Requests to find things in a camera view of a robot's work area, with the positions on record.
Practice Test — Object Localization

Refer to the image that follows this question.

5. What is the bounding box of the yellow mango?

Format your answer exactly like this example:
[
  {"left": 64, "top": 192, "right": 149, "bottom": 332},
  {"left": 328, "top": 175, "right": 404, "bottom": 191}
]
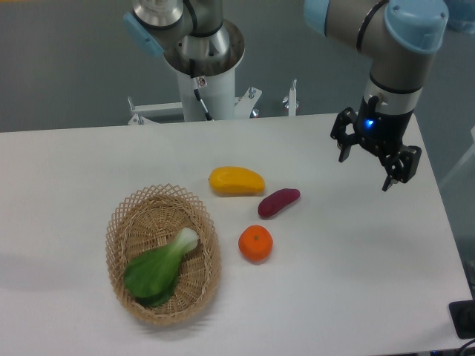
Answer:
[{"left": 209, "top": 166, "right": 266, "bottom": 196}]

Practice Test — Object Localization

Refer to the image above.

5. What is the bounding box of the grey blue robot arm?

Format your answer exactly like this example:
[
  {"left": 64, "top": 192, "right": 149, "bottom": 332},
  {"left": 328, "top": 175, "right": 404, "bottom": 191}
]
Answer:
[{"left": 123, "top": 1, "right": 448, "bottom": 188}]

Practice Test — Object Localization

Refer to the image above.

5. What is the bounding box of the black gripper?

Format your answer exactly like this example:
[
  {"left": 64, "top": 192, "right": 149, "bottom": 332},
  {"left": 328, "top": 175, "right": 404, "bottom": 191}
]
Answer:
[{"left": 330, "top": 99, "right": 422, "bottom": 191}]

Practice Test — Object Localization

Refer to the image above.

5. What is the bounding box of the woven wicker basket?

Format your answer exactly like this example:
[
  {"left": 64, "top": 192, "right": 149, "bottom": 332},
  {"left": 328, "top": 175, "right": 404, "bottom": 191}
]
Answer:
[{"left": 105, "top": 183, "right": 221, "bottom": 326}]

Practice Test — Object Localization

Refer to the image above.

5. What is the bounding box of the black device at table edge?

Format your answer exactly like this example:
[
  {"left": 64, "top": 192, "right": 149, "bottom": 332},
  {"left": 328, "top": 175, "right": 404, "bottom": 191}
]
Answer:
[{"left": 448, "top": 300, "right": 474, "bottom": 340}]

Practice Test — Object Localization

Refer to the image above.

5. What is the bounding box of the orange tangerine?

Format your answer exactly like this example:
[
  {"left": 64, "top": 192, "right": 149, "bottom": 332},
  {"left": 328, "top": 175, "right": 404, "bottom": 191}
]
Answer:
[{"left": 238, "top": 225, "right": 273, "bottom": 263}]

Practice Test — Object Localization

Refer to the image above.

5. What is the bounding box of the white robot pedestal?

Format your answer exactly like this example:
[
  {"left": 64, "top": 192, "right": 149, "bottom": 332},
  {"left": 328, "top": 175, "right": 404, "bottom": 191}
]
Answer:
[{"left": 163, "top": 18, "right": 246, "bottom": 122}]

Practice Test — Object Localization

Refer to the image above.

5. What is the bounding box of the blue plastic bag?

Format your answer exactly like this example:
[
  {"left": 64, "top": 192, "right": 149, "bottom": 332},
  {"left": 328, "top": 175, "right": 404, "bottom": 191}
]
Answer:
[{"left": 445, "top": 0, "right": 474, "bottom": 34}]

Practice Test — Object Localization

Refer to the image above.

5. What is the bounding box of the purple sweet potato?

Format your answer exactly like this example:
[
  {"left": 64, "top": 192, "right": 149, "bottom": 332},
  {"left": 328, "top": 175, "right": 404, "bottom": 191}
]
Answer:
[{"left": 258, "top": 188, "right": 301, "bottom": 219}]

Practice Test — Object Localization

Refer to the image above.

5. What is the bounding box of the green bok choy vegetable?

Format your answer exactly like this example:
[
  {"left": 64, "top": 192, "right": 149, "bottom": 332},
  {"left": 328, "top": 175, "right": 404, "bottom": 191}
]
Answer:
[{"left": 123, "top": 228, "right": 198, "bottom": 308}]

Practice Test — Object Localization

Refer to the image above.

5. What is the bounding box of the black white cable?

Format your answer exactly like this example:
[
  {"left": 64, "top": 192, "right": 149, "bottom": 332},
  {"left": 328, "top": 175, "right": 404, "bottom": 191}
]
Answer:
[{"left": 189, "top": 58, "right": 214, "bottom": 122}]

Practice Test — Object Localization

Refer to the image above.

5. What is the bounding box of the white metal frame bracket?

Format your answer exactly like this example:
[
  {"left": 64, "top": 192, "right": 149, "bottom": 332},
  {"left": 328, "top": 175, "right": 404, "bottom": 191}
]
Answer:
[{"left": 126, "top": 79, "right": 301, "bottom": 125}]

